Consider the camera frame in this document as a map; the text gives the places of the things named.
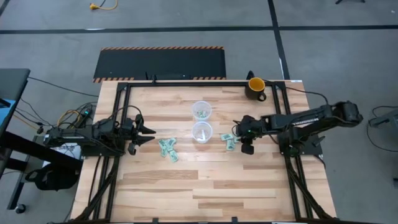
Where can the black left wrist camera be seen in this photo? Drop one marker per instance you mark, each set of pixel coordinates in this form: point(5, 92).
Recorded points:
point(132, 148)

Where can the blue panel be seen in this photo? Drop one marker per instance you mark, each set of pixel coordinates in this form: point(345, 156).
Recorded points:
point(4, 113)

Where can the black power strip green light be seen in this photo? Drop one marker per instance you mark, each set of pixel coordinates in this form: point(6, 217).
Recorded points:
point(86, 112)

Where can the black hazard-striped floor mat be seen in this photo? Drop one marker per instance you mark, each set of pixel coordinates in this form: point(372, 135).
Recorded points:
point(161, 63)

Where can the white printed paper sheet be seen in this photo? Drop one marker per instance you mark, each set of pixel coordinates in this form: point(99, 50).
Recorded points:
point(66, 150)

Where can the black clamp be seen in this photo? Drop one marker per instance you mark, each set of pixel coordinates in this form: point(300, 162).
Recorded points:
point(250, 76)

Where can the black bag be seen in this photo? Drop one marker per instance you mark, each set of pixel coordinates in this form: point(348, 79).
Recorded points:
point(53, 179)

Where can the clear plastic cup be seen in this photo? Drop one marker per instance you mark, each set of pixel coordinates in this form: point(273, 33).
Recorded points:
point(196, 137)
point(195, 107)

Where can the black desk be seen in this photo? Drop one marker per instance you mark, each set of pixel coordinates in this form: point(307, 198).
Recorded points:
point(12, 81)

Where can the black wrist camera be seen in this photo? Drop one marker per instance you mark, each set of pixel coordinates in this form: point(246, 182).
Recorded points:
point(132, 148)
point(247, 147)

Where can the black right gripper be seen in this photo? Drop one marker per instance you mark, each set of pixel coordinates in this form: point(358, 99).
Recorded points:
point(250, 126)

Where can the grey metal stand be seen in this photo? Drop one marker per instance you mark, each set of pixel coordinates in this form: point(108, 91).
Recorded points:
point(388, 118)

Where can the black bar device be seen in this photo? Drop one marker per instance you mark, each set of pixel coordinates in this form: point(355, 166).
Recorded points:
point(169, 76)

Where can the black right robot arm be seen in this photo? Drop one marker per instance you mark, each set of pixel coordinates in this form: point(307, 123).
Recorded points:
point(311, 119)

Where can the black caster wheel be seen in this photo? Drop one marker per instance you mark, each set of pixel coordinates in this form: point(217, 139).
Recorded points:
point(20, 208)

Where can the black metal table frame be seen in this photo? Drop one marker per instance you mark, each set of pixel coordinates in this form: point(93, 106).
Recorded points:
point(202, 84)

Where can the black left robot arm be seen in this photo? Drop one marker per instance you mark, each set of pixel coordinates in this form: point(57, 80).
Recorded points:
point(77, 135)

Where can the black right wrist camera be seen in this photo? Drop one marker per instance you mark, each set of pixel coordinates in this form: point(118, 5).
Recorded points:
point(247, 147)

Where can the black mug yellow inside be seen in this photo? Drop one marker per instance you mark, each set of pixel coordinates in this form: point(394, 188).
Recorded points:
point(253, 93)

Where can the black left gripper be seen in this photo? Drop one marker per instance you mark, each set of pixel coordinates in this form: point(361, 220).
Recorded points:
point(128, 132)

